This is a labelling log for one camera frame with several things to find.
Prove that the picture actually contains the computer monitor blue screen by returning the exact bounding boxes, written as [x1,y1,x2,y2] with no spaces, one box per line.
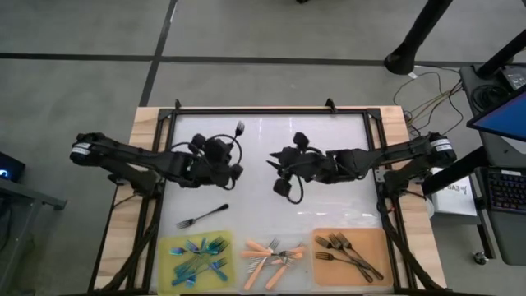
[466,88,526,143]

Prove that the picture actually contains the white table mat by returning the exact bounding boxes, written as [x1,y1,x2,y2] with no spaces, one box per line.
[158,113,385,238]

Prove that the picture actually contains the coiled black cable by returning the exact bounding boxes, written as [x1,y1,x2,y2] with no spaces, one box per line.
[470,84,501,110]

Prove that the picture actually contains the black power adapter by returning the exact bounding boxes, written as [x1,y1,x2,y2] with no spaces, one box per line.
[499,65,526,91]

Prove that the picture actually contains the black monitor stand pole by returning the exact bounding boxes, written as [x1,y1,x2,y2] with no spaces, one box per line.
[476,27,526,79]

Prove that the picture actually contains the white printed paper box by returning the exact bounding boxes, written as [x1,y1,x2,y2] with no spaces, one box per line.
[429,167,480,218]

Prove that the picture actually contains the black stand strut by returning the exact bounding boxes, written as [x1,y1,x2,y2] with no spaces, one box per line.
[422,146,490,197]

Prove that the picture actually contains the black floor pole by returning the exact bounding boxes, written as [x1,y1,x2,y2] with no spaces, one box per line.
[384,0,452,76]

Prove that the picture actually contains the grey metal stand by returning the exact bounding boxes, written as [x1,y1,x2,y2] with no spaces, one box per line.
[0,176,68,295]

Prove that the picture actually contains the clear plastic tray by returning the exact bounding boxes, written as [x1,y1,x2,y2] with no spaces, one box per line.
[237,236,316,294]

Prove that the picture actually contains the black device blue light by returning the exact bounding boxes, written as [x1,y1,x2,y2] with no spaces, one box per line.
[0,150,26,184]

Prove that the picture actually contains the black table frame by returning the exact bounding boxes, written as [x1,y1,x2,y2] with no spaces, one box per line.
[95,98,448,295]

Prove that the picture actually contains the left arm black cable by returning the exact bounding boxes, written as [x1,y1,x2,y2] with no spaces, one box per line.
[168,133,244,165]

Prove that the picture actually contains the black computer keyboard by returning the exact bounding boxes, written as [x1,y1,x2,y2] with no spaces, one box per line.
[487,168,526,215]

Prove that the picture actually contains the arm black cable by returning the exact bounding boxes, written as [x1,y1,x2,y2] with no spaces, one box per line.
[168,133,244,165]
[285,174,306,206]

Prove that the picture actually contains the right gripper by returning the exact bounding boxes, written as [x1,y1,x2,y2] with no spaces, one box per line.
[265,132,343,184]

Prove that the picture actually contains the grey equipment cart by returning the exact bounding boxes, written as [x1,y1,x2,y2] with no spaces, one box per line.
[459,63,526,266]

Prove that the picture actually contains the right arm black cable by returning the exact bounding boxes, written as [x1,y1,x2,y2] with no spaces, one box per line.
[285,174,306,206]

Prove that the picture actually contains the orange plastic tray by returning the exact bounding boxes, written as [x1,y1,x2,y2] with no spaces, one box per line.
[311,227,395,288]

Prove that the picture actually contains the yellow plastic tray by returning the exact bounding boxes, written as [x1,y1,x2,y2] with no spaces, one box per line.
[158,229,238,295]

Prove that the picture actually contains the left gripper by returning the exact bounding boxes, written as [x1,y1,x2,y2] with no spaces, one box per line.
[180,138,245,192]

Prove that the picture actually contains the yellow and black floor cables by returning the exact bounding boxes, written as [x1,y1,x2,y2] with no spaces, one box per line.
[392,69,465,143]

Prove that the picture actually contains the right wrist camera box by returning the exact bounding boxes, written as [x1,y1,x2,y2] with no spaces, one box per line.
[273,178,293,197]

